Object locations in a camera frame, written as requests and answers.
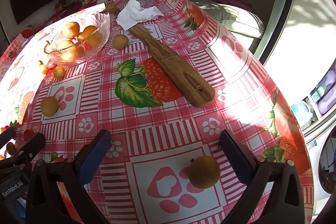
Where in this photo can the red cherry tomato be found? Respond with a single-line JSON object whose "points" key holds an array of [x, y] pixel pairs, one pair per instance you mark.
{"points": [[51, 64], [27, 134]]}

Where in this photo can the yellow cherry tomato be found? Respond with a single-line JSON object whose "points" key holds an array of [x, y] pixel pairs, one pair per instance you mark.
{"points": [[59, 72]]}

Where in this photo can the orange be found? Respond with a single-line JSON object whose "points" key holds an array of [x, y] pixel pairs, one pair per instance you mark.
{"points": [[70, 30], [65, 49], [90, 29], [94, 41]]}

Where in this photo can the washing machine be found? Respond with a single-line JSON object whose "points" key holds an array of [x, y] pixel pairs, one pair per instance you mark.
{"points": [[324, 161]]}

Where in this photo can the clear glass bowl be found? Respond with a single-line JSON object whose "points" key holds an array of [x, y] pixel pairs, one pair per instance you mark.
{"points": [[101, 26]]}

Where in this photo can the crumpled white tissue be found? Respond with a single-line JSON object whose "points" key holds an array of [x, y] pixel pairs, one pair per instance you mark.
{"points": [[136, 15]]}

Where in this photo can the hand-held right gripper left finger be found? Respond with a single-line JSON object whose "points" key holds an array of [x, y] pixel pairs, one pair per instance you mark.
{"points": [[92, 158]]}

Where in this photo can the orange cherry tomato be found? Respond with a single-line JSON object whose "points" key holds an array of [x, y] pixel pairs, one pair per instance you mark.
{"points": [[10, 148], [42, 69]]}

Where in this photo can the wooden paddle board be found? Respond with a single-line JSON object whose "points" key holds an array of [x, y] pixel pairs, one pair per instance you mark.
{"points": [[170, 61]]}

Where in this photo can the red checked strawberry tablecloth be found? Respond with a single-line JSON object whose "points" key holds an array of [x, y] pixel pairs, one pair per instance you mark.
{"points": [[170, 132]]}

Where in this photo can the brown longan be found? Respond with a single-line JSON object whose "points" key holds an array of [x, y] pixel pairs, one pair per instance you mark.
{"points": [[49, 106], [120, 42], [204, 172]]}

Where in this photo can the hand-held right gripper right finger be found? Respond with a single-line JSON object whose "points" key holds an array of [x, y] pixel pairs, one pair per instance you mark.
{"points": [[237, 158]]}

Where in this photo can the white detergent bottle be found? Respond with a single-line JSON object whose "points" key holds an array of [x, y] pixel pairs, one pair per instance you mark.
{"points": [[302, 112]]}

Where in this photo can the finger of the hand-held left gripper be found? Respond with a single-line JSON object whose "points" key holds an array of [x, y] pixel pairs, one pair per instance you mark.
{"points": [[34, 144], [7, 134]]}

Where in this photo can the purple detergent bottle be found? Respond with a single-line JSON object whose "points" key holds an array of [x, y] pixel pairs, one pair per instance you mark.
{"points": [[326, 94]]}

